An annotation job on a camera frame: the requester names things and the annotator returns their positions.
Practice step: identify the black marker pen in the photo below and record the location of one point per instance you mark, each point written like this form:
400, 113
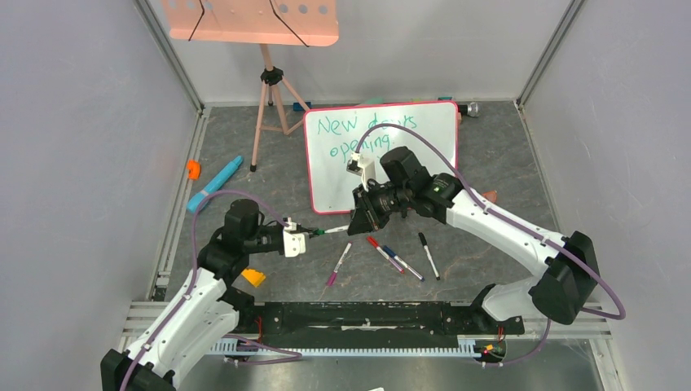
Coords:
425, 246

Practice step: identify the large cyan toy marker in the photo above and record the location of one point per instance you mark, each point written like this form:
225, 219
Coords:
215, 183

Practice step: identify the pink framed whiteboard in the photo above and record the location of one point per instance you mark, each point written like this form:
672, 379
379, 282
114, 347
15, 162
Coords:
332, 134

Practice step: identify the green marker pen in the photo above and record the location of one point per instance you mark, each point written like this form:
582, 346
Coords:
336, 229

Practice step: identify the black flashlight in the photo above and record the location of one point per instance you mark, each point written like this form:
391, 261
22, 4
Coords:
469, 109

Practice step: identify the red marker pen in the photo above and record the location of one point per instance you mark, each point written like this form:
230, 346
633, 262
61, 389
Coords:
384, 254

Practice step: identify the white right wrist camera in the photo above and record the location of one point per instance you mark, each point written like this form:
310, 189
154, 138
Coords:
363, 167

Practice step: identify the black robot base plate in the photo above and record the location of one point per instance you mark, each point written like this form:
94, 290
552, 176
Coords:
371, 324

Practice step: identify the pink music stand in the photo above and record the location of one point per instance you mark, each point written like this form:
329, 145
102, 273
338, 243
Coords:
264, 24

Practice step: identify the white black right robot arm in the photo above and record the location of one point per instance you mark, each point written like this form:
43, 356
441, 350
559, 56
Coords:
563, 268

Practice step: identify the blue marker pen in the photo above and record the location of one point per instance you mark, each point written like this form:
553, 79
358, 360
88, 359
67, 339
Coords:
404, 264

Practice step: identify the orange half-round block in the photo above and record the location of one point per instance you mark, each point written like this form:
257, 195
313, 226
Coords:
490, 196

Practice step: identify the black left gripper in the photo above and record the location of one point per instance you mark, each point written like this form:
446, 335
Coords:
277, 223

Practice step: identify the yellow orange stepped block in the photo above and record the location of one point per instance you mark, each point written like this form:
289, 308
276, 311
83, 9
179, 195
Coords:
254, 277

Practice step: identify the purple marker pen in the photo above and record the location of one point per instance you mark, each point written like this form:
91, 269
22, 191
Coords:
333, 275

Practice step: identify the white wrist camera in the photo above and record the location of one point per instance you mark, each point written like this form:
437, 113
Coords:
294, 238
363, 167

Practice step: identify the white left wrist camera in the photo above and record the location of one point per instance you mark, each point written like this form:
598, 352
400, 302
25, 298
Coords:
294, 238

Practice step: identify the orange block at left rail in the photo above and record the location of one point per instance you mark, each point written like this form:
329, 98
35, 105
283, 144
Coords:
193, 170

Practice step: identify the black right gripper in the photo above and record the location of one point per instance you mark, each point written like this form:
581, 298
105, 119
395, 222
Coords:
365, 210

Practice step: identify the blue block behind stand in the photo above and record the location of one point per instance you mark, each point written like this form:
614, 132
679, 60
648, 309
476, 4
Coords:
297, 107

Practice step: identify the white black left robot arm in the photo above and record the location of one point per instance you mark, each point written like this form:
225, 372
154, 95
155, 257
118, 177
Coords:
207, 306

